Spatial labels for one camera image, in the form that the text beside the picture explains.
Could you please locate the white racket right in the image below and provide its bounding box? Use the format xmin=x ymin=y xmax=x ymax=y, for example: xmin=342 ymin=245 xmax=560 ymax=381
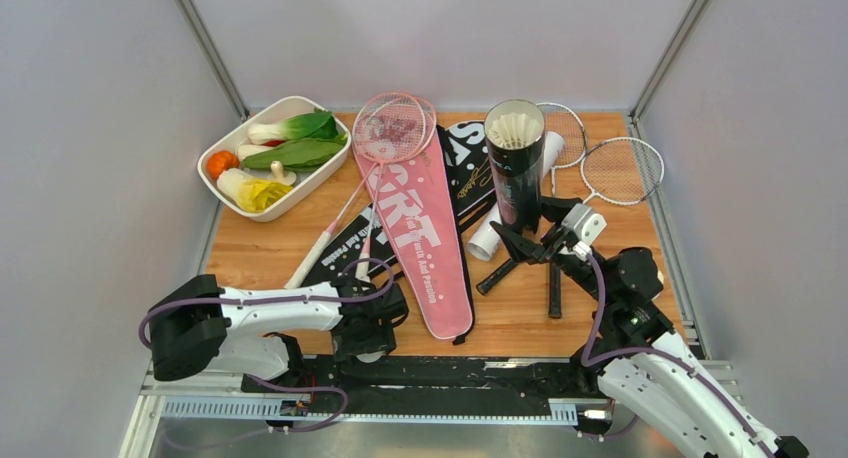
xmin=547 ymin=137 xmax=665 ymax=320

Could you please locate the white shuttlecock tube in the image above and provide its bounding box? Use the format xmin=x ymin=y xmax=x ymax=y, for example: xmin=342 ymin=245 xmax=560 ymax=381
xmin=466 ymin=131 xmax=565 ymax=262

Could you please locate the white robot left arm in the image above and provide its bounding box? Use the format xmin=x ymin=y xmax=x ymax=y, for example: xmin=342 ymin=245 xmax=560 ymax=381
xmin=140 ymin=274 xmax=409 ymax=393

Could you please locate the white racket left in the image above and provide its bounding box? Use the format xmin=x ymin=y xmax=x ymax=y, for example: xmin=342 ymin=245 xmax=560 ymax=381
xmin=476 ymin=101 xmax=588 ymax=297

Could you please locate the green leafy vegetable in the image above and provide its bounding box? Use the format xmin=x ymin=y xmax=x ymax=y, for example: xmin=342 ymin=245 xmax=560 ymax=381
xmin=241 ymin=134 xmax=347 ymax=171

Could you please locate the pink badminton racket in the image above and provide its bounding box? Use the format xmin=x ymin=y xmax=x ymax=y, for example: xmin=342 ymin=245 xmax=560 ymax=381
xmin=285 ymin=96 xmax=437 ymax=289
xmin=344 ymin=92 xmax=429 ymax=291

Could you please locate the white shuttlecock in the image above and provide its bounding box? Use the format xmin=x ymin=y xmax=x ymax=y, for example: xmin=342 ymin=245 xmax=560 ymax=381
xmin=487 ymin=113 xmax=544 ymax=150

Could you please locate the white racket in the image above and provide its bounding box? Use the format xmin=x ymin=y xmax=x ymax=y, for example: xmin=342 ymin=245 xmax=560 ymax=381
xmin=547 ymin=137 xmax=665 ymax=320
xmin=476 ymin=101 xmax=588 ymax=297

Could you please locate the clear round tube lid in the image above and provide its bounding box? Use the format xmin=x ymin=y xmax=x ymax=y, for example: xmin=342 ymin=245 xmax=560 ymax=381
xmin=356 ymin=351 xmax=385 ymax=363

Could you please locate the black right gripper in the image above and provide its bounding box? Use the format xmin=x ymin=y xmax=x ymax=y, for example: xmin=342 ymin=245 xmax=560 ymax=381
xmin=489 ymin=192 xmax=613 ymax=306

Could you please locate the black racket cover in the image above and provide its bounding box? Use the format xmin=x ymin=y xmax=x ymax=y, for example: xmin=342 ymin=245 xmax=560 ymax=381
xmin=301 ymin=120 xmax=497 ymax=319

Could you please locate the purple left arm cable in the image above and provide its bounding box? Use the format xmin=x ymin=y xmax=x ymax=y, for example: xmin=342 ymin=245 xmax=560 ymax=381
xmin=137 ymin=257 xmax=397 ymax=436

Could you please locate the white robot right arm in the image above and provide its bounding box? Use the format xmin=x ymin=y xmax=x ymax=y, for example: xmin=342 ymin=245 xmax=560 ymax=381
xmin=493 ymin=198 xmax=810 ymax=457

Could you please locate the pink racket cover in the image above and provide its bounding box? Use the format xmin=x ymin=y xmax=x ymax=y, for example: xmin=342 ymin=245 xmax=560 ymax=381
xmin=355 ymin=135 xmax=474 ymax=341

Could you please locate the black shuttlecock tube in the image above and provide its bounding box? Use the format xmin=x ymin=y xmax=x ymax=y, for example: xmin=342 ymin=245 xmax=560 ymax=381
xmin=484 ymin=99 xmax=545 ymax=236

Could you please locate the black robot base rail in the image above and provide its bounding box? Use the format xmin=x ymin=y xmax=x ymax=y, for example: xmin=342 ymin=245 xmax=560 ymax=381
xmin=240 ymin=355 xmax=615 ymax=421

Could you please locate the yellow napa cabbage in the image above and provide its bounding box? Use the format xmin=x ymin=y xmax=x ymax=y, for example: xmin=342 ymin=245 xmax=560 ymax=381
xmin=216 ymin=168 xmax=293 ymax=213

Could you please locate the beige mushroom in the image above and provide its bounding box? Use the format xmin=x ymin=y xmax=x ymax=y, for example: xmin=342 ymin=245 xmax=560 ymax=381
xmin=270 ymin=161 xmax=298 ymax=187

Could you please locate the green bok choy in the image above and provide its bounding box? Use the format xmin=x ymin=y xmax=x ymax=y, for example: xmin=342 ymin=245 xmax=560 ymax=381
xmin=247 ymin=109 xmax=335 ymax=145

